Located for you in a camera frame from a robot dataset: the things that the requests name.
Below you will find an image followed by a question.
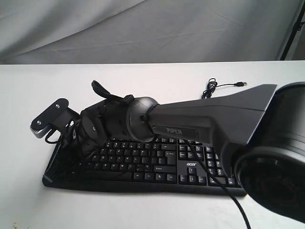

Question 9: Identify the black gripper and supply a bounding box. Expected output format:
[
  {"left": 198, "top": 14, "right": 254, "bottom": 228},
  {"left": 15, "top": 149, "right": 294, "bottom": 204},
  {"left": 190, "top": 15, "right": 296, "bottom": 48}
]
[{"left": 42, "top": 119, "right": 95, "bottom": 183}]

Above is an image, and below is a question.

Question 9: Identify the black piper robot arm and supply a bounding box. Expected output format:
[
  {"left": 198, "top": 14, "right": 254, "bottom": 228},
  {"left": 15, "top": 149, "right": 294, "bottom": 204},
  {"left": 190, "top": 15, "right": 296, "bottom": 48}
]
[{"left": 42, "top": 81, "right": 305, "bottom": 222}]

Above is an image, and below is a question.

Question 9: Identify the black acer keyboard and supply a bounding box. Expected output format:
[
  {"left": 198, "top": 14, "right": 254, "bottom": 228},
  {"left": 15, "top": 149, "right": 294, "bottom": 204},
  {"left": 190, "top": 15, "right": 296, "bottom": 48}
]
[{"left": 43, "top": 137, "right": 246, "bottom": 197}]

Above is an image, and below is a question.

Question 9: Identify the grey backdrop cloth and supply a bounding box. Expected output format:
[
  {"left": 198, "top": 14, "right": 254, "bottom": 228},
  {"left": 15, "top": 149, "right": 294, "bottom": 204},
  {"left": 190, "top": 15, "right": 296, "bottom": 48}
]
[{"left": 0, "top": 0, "right": 302, "bottom": 64}]

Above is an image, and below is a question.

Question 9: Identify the black tripod stand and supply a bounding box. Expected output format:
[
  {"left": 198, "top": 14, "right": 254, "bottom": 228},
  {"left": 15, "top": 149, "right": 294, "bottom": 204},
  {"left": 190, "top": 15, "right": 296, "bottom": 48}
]
[{"left": 276, "top": 0, "right": 305, "bottom": 61}]

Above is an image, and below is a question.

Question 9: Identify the black USB cable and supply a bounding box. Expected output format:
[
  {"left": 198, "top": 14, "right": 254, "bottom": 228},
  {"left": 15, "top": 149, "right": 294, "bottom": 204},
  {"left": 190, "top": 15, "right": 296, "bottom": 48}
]
[{"left": 201, "top": 77, "right": 248, "bottom": 100}]

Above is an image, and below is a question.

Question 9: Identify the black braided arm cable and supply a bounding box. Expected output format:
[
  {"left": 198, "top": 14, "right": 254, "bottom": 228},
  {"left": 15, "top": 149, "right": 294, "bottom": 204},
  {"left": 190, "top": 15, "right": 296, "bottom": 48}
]
[{"left": 183, "top": 140, "right": 253, "bottom": 229}]

